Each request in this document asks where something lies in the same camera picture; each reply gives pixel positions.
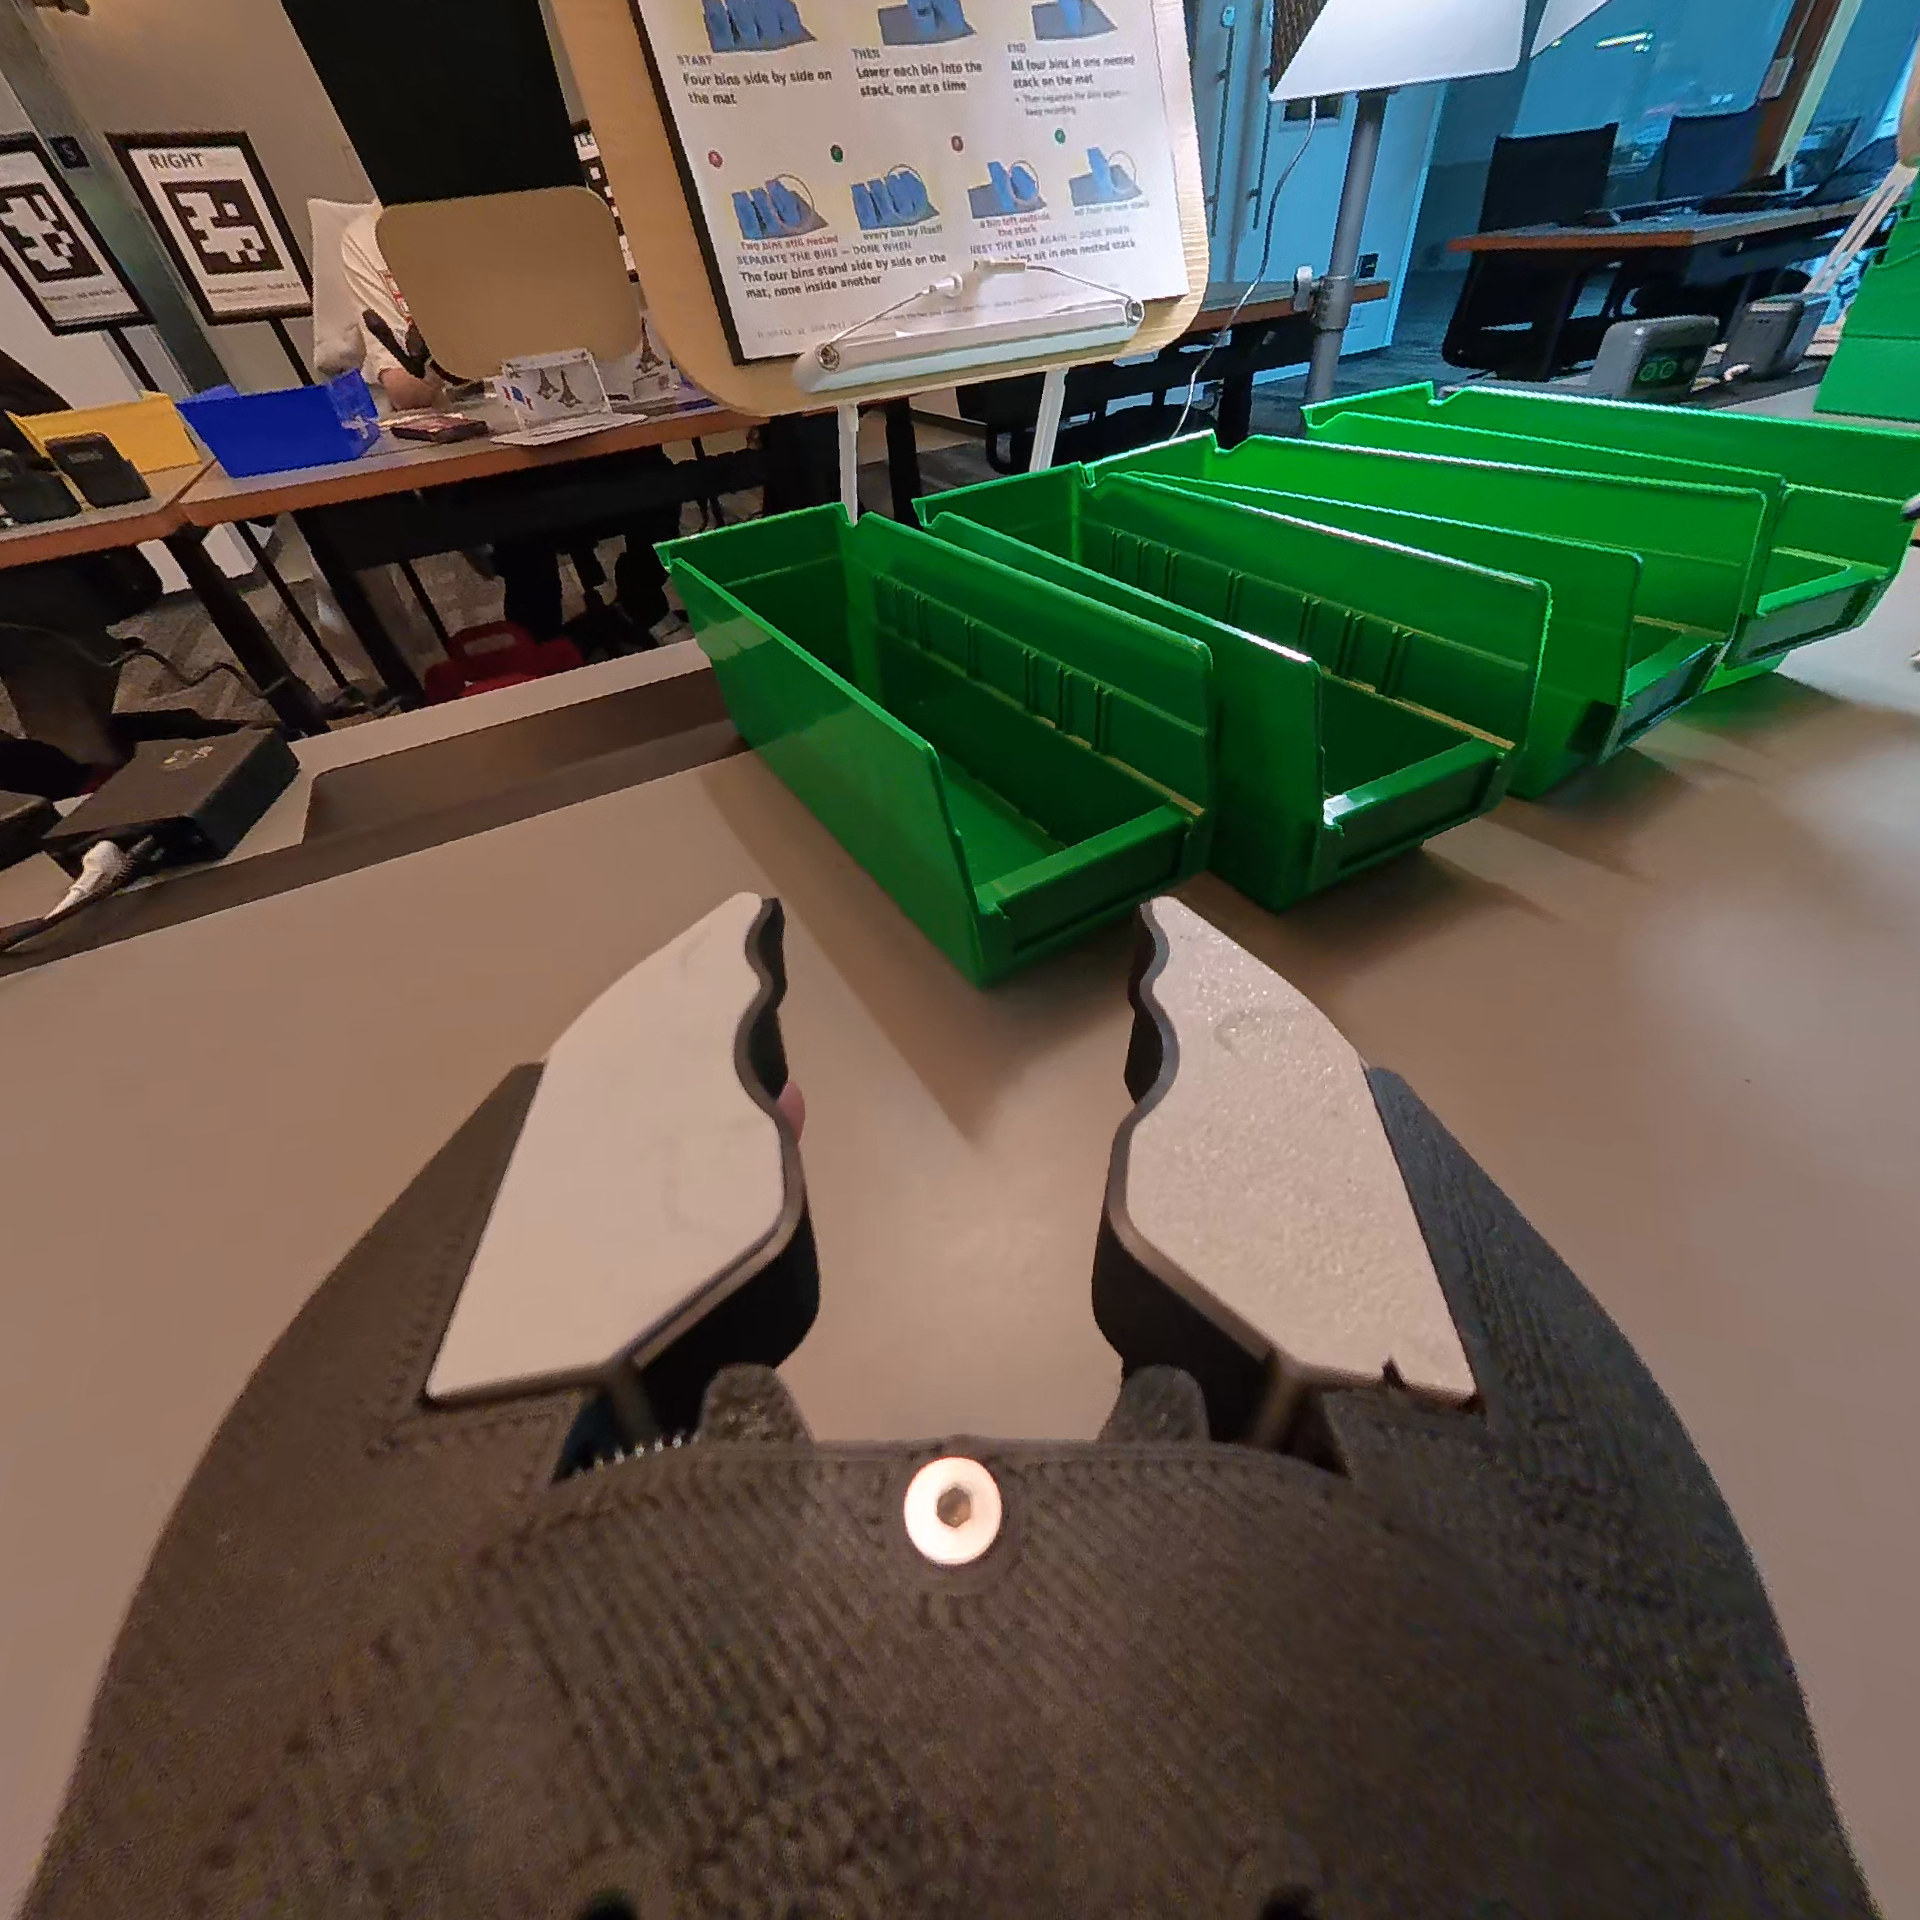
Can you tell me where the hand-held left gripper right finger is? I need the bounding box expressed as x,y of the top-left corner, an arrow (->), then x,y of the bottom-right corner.
1088,894 -> 1482,1452

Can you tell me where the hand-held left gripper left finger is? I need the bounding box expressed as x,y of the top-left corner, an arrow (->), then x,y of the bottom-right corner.
419,892 -> 824,1443

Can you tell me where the green plastic bin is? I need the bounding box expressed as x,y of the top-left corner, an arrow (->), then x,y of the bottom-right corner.
1085,432 -> 1771,800
653,503 -> 1219,992
912,462 -> 1553,915
1301,382 -> 1920,697

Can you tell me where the grey desk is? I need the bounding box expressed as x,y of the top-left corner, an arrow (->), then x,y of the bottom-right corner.
0,382 -> 1920,1920

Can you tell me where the dark office desk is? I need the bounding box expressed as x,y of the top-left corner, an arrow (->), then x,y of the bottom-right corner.
1441,193 -> 1884,378

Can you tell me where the red bag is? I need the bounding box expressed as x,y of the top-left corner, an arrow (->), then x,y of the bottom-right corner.
423,618 -> 584,704

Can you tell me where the black box device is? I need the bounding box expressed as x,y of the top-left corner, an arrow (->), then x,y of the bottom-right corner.
41,726 -> 302,876

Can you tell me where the brown long table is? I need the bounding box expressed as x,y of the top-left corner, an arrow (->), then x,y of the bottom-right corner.
0,277 -> 1352,572

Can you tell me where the printed picture card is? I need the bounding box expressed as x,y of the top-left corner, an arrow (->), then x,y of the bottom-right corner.
497,353 -> 614,427

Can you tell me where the blue plastic bin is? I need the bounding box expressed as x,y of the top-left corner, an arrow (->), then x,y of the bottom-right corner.
174,373 -> 379,480

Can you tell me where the grey power station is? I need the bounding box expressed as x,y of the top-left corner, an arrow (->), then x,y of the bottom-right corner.
1586,312 -> 1721,405
1721,292 -> 1829,380

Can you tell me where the yellow plastic bin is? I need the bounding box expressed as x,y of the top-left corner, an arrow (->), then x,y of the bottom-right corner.
12,392 -> 201,475

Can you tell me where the grey metal pole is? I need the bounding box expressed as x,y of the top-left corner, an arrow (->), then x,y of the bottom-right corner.
1301,91 -> 1389,405

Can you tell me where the wooden clipboard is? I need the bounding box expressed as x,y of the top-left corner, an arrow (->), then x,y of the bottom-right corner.
551,0 -> 1210,423

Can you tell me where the nested green bin stack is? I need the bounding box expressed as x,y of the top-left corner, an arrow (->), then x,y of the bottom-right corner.
1812,206 -> 1920,427

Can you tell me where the black white marker sign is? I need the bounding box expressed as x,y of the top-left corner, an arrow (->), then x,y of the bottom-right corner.
107,132 -> 311,325
0,132 -> 151,336

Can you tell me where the printed instruction sheet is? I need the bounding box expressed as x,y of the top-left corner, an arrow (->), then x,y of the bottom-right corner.
635,0 -> 1194,367

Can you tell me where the white board panel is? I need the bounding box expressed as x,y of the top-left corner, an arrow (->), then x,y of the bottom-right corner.
1266,0 -> 1620,109

